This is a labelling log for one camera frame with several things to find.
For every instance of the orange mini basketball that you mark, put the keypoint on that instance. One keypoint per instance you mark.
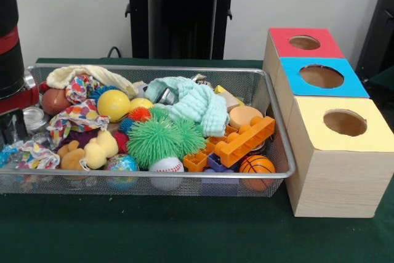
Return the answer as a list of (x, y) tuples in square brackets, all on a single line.
[(257, 164)]

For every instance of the orange toy brick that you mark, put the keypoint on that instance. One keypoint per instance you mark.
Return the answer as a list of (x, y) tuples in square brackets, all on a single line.
[(246, 139)]

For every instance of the white baseball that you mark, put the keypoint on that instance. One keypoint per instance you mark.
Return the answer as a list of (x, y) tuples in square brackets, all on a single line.
[(166, 167)]

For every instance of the large yellow ball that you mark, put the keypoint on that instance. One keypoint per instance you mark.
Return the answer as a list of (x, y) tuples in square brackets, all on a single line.
[(114, 106)]

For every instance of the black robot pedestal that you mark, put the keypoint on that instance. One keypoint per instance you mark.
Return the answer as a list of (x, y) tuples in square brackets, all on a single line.
[(181, 13)]

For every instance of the mint green cloth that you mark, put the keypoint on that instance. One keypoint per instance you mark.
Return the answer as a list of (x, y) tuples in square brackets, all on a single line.
[(197, 106)]

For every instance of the green spiky ball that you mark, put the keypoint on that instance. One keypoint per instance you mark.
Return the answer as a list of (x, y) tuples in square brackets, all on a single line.
[(152, 139)]

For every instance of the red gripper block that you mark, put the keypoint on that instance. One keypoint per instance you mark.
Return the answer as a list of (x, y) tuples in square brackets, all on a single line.
[(18, 103)]

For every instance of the yellow plush duck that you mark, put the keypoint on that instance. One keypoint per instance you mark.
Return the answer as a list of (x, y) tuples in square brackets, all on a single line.
[(100, 149)]

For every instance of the dark green table cloth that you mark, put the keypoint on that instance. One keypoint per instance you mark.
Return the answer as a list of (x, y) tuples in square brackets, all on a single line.
[(384, 82), (184, 232)]

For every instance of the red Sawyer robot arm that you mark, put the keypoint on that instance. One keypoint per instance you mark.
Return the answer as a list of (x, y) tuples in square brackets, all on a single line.
[(9, 69)]

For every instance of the black chair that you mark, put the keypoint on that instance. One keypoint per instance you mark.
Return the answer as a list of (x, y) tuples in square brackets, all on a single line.
[(378, 29)]

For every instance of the cream cloth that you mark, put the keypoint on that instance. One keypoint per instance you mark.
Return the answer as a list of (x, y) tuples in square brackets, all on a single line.
[(92, 73)]

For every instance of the wooden box with three holes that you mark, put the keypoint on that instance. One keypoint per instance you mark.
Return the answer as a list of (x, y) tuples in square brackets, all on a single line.
[(338, 183)]

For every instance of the globe print ball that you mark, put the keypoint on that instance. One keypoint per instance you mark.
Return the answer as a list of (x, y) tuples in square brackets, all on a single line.
[(121, 163)]

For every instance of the plain-ended silver can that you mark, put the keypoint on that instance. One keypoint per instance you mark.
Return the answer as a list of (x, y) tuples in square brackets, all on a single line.
[(37, 118)]

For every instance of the colourful dotted cloth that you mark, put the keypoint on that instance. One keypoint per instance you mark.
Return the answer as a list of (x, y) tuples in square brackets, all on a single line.
[(80, 118)]

